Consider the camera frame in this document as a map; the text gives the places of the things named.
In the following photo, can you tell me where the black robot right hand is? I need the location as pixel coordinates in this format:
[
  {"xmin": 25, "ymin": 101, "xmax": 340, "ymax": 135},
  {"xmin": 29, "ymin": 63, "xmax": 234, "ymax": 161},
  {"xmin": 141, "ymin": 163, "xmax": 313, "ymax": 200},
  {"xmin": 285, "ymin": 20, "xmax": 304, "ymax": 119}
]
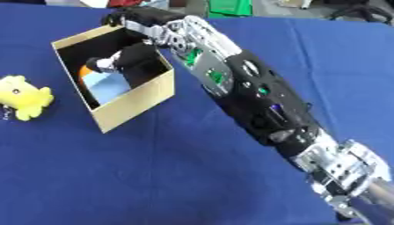
[{"xmin": 83, "ymin": 6, "xmax": 190, "ymax": 75}]

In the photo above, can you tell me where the tan cardboard box black inside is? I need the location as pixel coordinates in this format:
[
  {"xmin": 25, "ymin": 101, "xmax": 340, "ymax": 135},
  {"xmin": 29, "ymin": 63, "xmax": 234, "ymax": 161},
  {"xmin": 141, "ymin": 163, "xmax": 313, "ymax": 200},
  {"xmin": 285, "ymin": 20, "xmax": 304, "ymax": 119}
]
[{"xmin": 50, "ymin": 24, "xmax": 178, "ymax": 134}]

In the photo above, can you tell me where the light blue block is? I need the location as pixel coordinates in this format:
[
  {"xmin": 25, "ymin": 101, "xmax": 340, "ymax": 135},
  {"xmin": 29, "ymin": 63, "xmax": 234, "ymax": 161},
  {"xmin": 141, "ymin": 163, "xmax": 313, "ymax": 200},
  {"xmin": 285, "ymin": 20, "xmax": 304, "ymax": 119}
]
[{"xmin": 81, "ymin": 71, "xmax": 133, "ymax": 106}]

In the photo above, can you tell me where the red bag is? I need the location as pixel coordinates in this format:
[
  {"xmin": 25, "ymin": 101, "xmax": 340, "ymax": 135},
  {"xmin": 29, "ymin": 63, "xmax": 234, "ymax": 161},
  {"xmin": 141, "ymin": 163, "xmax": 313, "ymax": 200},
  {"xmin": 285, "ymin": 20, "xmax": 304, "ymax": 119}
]
[{"xmin": 106, "ymin": 0, "xmax": 147, "ymax": 9}]

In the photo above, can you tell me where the orange toy object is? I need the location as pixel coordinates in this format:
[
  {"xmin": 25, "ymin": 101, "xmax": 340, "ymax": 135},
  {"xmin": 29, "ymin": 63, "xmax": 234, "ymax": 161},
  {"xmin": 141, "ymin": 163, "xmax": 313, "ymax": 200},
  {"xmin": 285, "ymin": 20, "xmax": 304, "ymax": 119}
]
[{"xmin": 77, "ymin": 64, "xmax": 98, "ymax": 89}]

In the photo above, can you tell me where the green bag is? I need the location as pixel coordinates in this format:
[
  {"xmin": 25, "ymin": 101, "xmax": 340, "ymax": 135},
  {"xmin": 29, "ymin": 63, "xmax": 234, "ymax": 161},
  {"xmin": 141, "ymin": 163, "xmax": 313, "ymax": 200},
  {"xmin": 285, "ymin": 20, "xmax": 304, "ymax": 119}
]
[{"xmin": 206, "ymin": 0, "xmax": 254, "ymax": 18}]

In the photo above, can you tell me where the yellow soft toy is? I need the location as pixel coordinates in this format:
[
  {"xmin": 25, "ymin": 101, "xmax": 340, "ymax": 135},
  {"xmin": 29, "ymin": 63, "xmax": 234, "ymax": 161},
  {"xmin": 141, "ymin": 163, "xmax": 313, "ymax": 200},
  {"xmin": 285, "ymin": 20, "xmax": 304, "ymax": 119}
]
[{"xmin": 0, "ymin": 74, "xmax": 55, "ymax": 122}]

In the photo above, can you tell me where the black chair base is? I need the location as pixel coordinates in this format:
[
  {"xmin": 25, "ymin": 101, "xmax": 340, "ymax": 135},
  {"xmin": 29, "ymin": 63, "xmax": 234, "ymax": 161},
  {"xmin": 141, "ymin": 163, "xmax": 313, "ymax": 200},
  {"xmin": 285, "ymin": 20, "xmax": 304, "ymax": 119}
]
[{"xmin": 327, "ymin": 0, "xmax": 394, "ymax": 24}]

